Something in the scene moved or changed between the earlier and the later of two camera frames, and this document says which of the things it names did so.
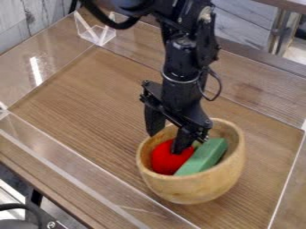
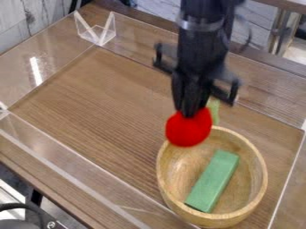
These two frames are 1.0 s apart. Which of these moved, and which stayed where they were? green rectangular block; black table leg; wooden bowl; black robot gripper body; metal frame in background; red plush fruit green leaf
Moved: red plush fruit green leaf; wooden bowl; green rectangular block; black robot gripper body
Stayed: black table leg; metal frame in background
